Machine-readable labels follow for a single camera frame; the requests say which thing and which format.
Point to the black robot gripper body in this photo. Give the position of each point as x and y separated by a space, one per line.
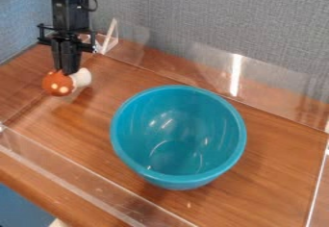
69 22

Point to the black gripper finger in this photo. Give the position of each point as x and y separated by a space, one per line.
67 56

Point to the brown and white toy mushroom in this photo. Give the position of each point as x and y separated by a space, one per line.
61 85

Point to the blue plastic bowl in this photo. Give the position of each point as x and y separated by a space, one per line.
178 135

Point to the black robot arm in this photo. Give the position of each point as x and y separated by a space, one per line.
80 38

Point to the clear acrylic corner bracket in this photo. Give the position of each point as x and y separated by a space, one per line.
107 41

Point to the clear acrylic left wall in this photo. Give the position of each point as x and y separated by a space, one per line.
12 46

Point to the clear acrylic wall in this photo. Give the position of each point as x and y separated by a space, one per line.
275 89
318 213
81 197
12 46

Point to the clear acrylic front wall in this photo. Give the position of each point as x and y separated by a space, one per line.
81 197

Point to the clear acrylic back wall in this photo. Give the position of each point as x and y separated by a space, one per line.
275 89

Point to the clear acrylic right wall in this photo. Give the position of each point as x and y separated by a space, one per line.
318 213

